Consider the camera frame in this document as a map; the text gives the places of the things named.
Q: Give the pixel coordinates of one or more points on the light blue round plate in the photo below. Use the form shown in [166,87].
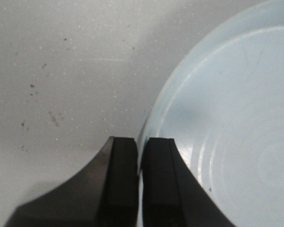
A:
[224,107]

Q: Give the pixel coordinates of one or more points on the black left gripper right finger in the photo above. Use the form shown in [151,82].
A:
[172,197]

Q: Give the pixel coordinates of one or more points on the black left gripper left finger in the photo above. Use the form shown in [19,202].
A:
[104,193]

